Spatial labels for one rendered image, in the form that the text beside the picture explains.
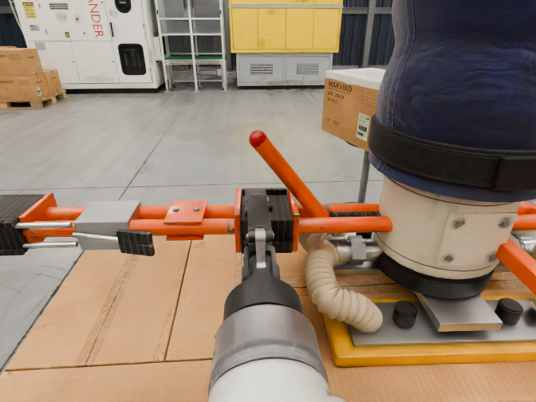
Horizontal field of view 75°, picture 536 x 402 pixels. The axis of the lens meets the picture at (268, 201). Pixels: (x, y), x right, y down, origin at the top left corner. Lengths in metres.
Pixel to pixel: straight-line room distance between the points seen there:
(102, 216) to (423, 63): 0.42
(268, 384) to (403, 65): 0.34
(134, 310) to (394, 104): 0.96
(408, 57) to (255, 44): 7.25
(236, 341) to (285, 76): 7.62
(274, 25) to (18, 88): 4.64
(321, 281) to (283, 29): 7.32
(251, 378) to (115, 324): 0.93
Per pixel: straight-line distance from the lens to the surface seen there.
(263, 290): 0.32
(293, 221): 0.45
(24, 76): 7.08
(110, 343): 1.11
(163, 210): 0.51
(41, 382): 1.10
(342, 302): 0.45
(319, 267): 0.47
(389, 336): 0.50
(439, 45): 0.41
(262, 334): 0.27
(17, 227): 0.54
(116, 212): 0.51
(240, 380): 0.25
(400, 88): 0.43
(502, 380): 0.54
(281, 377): 0.25
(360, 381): 0.48
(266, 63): 7.74
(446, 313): 0.52
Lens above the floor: 1.33
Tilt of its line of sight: 28 degrees down
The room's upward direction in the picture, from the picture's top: straight up
